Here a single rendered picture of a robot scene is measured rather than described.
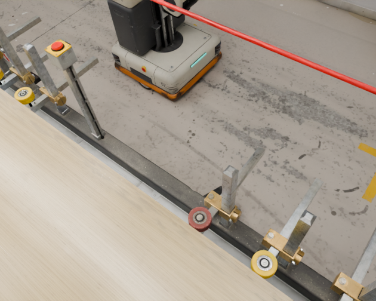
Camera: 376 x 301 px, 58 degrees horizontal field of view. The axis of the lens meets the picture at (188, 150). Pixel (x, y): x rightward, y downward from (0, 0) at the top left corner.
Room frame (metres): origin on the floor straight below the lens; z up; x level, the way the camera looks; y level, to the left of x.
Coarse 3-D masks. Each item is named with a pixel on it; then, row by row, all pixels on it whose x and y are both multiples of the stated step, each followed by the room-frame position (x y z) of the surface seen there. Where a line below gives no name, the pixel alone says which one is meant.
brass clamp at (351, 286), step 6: (336, 276) 0.24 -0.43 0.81; (342, 276) 0.23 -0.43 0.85; (336, 282) 0.21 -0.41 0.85; (348, 282) 0.21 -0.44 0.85; (354, 282) 0.21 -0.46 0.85; (336, 288) 0.20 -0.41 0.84; (342, 288) 0.20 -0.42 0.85; (348, 288) 0.19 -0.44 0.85; (354, 288) 0.19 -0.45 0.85; (360, 288) 0.19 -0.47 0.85; (348, 294) 0.18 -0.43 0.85; (354, 294) 0.18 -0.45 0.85; (354, 300) 0.16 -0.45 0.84; (360, 300) 0.16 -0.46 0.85
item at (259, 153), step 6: (258, 150) 0.75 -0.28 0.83; (264, 150) 0.74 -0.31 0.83; (252, 156) 0.72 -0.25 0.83; (258, 156) 0.72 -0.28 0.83; (246, 162) 0.70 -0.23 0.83; (252, 162) 0.69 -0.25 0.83; (246, 168) 0.67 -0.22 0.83; (252, 168) 0.68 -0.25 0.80; (240, 174) 0.65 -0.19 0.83; (246, 174) 0.65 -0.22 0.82; (240, 180) 0.62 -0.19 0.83; (210, 210) 0.51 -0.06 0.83; (216, 210) 0.51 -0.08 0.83
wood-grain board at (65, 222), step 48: (0, 96) 1.15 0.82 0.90; (0, 144) 0.87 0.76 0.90; (48, 144) 0.85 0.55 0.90; (0, 192) 0.65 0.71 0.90; (48, 192) 0.62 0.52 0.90; (96, 192) 0.60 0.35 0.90; (0, 240) 0.46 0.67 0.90; (48, 240) 0.44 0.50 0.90; (96, 240) 0.42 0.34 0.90; (144, 240) 0.40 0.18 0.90; (192, 240) 0.38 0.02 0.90; (0, 288) 0.30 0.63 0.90; (48, 288) 0.28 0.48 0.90; (96, 288) 0.27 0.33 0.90; (144, 288) 0.25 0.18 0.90; (192, 288) 0.24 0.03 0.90; (240, 288) 0.22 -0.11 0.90
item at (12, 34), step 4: (36, 16) 1.81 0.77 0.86; (28, 20) 1.78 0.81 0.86; (32, 20) 1.77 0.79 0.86; (36, 20) 1.78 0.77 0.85; (40, 20) 1.80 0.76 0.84; (24, 24) 1.74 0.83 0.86; (28, 24) 1.74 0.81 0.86; (32, 24) 1.76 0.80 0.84; (16, 28) 1.72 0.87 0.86; (20, 28) 1.71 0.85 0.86; (24, 28) 1.72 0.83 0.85; (28, 28) 1.74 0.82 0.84; (12, 32) 1.68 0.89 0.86; (16, 32) 1.69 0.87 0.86; (20, 32) 1.70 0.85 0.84; (8, 36) 1.65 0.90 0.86; (12, 36) 1.66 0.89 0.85; (16, 36) 1.68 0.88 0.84; (12, 40) 1.66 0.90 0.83
